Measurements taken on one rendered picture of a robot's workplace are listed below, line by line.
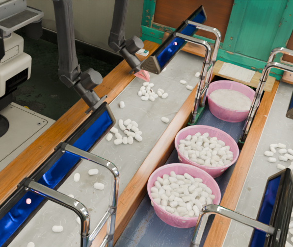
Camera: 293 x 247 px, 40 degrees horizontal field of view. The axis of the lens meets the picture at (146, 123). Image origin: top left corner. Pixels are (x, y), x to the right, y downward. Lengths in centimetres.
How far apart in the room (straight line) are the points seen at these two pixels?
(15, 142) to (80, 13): 163
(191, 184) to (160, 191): 14
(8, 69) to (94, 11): 168
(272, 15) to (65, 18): 112
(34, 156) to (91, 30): 223
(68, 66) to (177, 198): 64
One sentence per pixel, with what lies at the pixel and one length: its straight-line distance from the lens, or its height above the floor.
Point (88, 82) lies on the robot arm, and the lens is 156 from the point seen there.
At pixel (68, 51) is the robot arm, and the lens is 153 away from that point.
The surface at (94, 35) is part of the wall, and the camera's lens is 365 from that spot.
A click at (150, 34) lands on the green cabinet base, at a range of 240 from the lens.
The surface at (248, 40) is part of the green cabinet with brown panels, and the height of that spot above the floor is 93.
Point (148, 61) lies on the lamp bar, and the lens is 153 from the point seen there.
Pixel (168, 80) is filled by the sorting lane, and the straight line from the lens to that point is 210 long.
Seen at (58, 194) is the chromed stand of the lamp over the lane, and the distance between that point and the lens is 95.
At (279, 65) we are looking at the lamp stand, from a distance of 164.
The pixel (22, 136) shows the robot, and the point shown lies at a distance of 241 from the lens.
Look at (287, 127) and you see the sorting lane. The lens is 199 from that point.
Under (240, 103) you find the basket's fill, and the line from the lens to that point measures 206.
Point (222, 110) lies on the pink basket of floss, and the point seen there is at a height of 74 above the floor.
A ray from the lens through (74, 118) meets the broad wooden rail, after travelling 173.
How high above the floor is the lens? 183
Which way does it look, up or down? 38 degrees down
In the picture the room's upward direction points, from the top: 8 degrees clockwise
